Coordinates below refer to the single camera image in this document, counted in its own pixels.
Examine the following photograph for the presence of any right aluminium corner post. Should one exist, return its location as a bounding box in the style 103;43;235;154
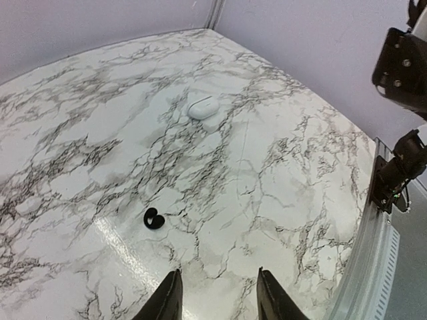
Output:
204;0;226;30

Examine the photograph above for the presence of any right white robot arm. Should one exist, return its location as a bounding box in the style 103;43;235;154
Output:
372;1;426;119

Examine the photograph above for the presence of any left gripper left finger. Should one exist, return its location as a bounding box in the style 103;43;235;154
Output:
132;269;183;320

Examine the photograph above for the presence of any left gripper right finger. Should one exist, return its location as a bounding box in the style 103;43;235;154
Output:
256;267;308;320

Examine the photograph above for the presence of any black earbud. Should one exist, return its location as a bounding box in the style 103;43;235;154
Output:
143;207;165;230

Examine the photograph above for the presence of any aluminium front rail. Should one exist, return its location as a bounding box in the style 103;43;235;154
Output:
324;138;400;319

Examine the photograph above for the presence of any white earbud charging case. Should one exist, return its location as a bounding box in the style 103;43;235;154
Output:
186;96;220;121

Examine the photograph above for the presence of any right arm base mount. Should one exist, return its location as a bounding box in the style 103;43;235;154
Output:
369;129;426;214

